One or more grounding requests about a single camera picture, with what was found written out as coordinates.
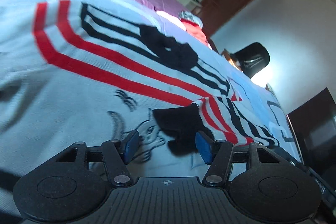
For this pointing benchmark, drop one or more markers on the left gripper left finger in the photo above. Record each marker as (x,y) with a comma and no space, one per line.
(117,154)

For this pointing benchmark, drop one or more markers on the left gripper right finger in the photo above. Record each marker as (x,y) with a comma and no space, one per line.
(218,155)

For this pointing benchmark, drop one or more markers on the striped red black white sweater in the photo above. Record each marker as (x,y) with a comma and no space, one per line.
(187,91)

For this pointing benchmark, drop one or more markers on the red clothing pile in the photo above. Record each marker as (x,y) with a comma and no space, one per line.
(193,26)

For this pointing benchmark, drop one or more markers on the dark wooden cabinet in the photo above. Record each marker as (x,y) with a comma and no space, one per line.
(314,127)

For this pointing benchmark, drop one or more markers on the black office chair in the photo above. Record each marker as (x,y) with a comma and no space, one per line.
(252,59)

